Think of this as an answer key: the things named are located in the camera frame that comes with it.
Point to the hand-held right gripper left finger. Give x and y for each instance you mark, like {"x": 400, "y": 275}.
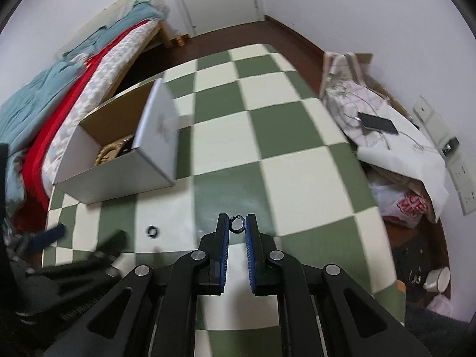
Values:
{"x": 224, "y": 253}

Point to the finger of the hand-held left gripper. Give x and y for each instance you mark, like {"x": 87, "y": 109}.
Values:
{"x": 44, "y": 238}
{"x": 108, "y": 245}

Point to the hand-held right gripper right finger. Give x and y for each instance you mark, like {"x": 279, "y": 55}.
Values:
{"x": 250, "y": 253}

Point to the white cardboard box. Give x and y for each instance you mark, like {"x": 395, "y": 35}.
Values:
{"x": 111, "y": 182}

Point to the black wristband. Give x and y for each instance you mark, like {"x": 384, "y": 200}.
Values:
{"x": 126, "y": 147}

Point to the green white checkered tablecloth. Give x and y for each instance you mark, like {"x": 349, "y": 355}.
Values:
{"x": 297, "y": 178}

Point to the bed with red cover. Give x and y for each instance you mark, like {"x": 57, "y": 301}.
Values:
{"x": 55, "y": 119}

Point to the light blue blanket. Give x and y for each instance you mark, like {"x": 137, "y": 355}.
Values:
{"x": 33, "y": 96}

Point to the red white plastic bag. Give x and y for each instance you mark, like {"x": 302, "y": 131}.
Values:
{"x": 405, "y": 206}

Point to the black smartphone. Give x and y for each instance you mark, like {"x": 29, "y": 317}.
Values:
{"x": 377, "y": 122}

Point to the grey white checkered mattress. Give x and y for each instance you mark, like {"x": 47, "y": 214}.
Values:
{"x": 111, "y": 63}

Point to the white bags pile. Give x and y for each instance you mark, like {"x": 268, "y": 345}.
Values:
{"x": 401, "y": 145}

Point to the white cup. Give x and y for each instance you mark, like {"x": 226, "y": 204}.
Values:
{"x": 437, "y": 279}

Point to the brown cardboard piece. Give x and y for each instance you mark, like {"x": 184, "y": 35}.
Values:
{"x": 379, "y": 81}

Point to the small amber bottle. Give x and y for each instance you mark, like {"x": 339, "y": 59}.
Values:
{"x": 180, "y": 40}

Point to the black charger plug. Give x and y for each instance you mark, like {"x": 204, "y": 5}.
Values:
{"x": 450, "y": 145}

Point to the beige padded headboard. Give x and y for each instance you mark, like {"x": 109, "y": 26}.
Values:
{"x": 111, "y": 7}

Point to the wooden bed frame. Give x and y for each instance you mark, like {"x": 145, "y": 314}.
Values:
{"x": 156, "y": 41}

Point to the white wall socket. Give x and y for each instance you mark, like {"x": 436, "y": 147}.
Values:
{"x": 465, "y": 186}
{"x": 431, "y": 117}

